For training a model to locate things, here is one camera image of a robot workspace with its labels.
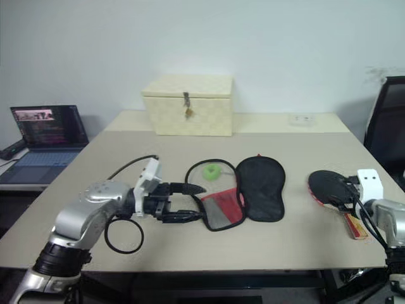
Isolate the open dark laptop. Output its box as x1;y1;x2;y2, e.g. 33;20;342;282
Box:
0;104;90;186

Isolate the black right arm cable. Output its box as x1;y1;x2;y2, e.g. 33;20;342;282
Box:
347;186;390;251

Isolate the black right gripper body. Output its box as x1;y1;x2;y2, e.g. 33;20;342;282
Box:
340;175;362;214

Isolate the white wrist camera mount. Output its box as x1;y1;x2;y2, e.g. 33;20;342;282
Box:
356;168;385;204
132;158;163;219

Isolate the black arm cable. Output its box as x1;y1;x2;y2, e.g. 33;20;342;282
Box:
347;186;390;251
104;154;160;255

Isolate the green toy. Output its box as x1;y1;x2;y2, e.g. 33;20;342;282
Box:
202;164;234;182

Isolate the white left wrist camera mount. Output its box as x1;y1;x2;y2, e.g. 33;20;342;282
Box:
132;158;163;219

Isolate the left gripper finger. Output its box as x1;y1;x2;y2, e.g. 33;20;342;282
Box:
169;182;208;196
161;209;204;224

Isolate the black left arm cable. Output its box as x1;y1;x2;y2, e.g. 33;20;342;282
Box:
104;154;160;255

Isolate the black red mesh paddle case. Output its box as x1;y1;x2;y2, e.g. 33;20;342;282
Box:
185;154;287;232

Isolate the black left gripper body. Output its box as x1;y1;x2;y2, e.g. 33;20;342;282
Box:
144;182;173;223

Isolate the cream woven storage box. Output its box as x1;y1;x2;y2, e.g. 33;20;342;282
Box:
141;74;235;137

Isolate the black table frame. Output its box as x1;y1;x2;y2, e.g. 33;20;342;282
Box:
78;268;390;304

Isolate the black office chair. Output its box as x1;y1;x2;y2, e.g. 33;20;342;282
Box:
363;75;405;191

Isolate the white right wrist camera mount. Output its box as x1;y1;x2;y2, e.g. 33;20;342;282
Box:
356;168;385;204

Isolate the black table tennis paddle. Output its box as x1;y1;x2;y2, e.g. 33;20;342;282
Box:
307;170;370;241

